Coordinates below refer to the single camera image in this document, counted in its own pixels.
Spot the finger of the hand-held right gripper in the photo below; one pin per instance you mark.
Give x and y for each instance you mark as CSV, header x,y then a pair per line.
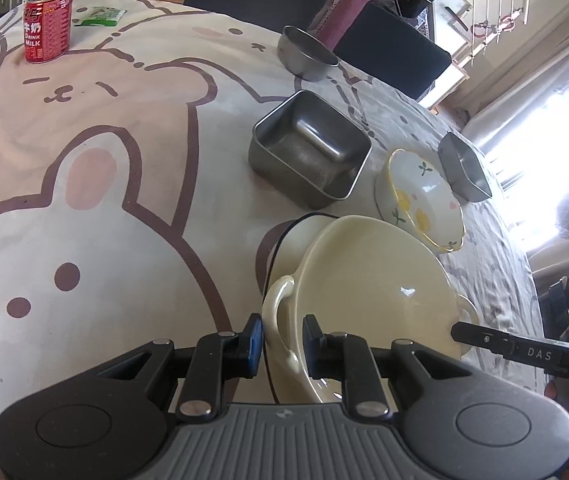
x,y
504,345

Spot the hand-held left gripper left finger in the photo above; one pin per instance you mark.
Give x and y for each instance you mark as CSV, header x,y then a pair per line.
x,y
253,350

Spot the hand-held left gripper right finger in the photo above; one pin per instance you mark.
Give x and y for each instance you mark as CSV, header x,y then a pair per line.
x,y
312,347

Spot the white black-rimmed cup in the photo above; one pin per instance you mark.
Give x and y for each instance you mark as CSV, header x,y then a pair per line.
x,y
288,256

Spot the floral bowl with yellow rim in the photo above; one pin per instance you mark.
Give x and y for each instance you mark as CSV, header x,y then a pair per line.
x,y
414,195

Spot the square steel container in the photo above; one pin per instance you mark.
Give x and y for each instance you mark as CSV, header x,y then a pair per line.
x,y
464,165
309,155

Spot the beige curtain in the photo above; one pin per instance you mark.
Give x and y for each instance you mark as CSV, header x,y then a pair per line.
x,y
514,110

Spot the cartoon bear printed tablecloth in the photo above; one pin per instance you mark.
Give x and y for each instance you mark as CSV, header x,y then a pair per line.
x,y
114,110

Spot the small round steel bowl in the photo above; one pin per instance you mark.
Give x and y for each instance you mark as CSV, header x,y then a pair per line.
x,y
304,52

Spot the pink padded chair back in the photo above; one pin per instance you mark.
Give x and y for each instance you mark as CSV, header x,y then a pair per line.
x,y
349,15

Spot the small green packet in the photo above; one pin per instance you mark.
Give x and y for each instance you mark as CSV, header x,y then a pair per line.
x,y
99,16

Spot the red drink can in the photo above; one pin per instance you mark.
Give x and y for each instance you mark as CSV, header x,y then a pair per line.
x,y
47,30

